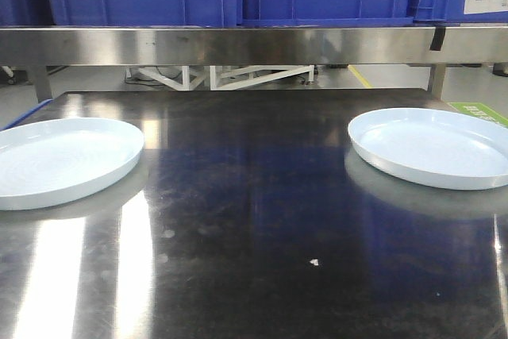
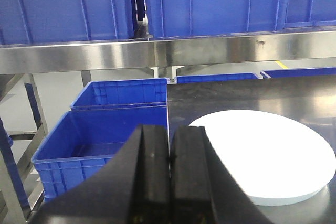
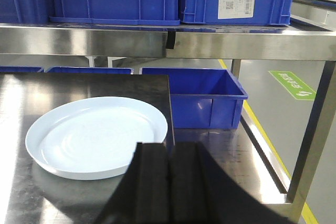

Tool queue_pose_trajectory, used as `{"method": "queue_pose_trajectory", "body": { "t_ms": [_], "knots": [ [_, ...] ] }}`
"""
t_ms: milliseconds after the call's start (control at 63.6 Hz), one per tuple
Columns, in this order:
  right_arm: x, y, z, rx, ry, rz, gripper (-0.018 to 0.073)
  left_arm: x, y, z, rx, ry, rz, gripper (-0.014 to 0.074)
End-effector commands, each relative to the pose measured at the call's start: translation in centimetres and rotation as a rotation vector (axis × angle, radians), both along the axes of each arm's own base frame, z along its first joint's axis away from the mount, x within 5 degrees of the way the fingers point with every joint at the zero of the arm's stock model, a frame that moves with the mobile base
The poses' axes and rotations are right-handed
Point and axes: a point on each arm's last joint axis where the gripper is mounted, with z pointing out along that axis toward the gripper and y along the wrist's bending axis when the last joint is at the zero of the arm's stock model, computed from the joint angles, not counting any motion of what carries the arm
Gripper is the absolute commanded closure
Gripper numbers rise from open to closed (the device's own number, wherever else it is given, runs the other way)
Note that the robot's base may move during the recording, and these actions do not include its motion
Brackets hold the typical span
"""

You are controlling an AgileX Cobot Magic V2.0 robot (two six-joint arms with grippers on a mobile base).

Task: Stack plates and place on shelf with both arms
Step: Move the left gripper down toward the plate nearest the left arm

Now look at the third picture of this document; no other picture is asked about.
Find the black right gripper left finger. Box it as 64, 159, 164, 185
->
94, 143, 169, 223

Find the white shipping label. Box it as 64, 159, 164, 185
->
218, 0, 255, 19

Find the blue bin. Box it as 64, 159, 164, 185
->
0, 66, 44, 73
45, 67, 134, 74

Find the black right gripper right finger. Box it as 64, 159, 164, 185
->
170, 142, 290, 223

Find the open blue bin lower shelf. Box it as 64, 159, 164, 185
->
141, 67, 248, 130

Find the light blue round plate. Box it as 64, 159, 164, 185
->
25, 97, 169, 180

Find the blue bin lower left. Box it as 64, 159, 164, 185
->
0, 66, 44, 73

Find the blue bin lower middle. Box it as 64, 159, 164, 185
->
45, 67, 134, 74

